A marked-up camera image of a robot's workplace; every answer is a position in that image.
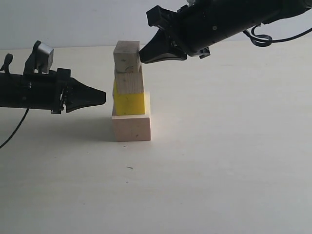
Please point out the small wooden cube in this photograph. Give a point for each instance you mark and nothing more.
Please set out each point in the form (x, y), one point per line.
(126, 56)

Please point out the large pale wooden cube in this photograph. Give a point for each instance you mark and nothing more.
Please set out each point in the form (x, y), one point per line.
(133, 127)

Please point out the yellow cube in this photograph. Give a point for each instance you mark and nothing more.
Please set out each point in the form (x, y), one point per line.
(130, 104)

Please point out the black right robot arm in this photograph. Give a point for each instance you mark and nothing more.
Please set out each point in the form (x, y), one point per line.
(291, 8)

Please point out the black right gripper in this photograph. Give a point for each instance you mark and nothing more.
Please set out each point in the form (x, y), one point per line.
(194, 29)

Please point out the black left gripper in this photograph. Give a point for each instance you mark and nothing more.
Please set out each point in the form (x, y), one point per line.
(56, 89)

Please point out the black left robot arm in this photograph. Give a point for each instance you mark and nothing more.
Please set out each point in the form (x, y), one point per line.
(11, 86)

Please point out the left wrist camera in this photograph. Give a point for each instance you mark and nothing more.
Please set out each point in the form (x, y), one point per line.
(40, 59)

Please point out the medium brown wooden cube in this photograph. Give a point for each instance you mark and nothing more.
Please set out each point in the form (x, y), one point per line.
(130, 82)

